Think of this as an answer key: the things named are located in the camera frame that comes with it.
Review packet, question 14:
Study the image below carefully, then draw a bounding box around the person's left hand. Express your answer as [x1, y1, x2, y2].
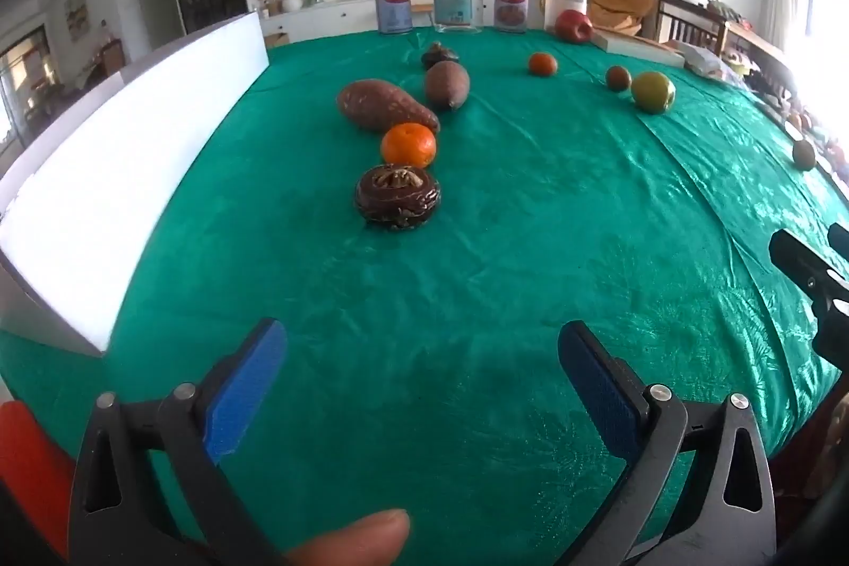
[285, 508, 410, 566]

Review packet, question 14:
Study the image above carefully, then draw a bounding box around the green apple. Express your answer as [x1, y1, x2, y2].
[630, 71, 677, 115]

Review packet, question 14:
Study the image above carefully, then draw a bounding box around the glass jar with gold lid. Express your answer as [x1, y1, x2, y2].
[431, 0, 483, 35]

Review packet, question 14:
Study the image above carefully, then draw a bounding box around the walnut-stuffed date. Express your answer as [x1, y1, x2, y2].
[353, 163, 442, 232]
[422, 42, 460, 71]

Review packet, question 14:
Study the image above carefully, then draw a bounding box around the green tablecloth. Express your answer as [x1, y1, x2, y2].
[0, 25, 849, 566]

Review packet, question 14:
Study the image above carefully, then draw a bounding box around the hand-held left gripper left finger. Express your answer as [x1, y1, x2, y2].
[68, 317, 293, 566]

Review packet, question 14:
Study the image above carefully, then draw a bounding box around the framed wall picture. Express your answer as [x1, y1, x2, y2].
[63, 0, 90, 37]

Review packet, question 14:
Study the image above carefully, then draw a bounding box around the red label tin can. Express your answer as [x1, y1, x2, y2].
[494, 0, 532, 34]
[371, 0, 415, 35]

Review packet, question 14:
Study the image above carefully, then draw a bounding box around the large sweet potato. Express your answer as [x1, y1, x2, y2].
[337, 79, 442, 136]

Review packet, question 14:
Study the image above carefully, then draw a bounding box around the wooden chair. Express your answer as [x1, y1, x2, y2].
[656, 0, 790, 73]

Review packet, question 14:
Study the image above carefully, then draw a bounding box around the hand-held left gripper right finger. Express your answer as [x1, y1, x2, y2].
[557, 319, 778, 566]

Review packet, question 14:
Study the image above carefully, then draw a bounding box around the white television cabinet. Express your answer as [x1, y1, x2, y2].
[258, 0, 551, 48]

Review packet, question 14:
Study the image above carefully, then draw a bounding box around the white plastic bag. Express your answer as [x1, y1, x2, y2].
[677, 41, 750, 83]

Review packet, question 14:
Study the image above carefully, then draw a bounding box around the small sweet potato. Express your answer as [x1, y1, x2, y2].
[424, 60, 472, 111]

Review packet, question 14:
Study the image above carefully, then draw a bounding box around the wooden shelf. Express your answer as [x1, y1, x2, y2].
[80, 19, 127, 83]

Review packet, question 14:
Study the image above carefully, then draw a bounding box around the red apple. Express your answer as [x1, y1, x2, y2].
[555, 9, 595, 45]

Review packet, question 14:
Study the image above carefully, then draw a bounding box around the red plastic stool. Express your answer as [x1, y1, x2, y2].
[0, 400, 77, 560]

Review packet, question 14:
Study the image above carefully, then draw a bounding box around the white plastic container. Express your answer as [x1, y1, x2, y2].
[545, 0, 588, 33]

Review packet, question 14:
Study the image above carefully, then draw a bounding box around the white foam board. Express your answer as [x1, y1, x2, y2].
[0, 9, 270, 356]

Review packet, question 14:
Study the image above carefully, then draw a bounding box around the bright orange mandarin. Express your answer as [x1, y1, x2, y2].
[380, 122, 438, 169]

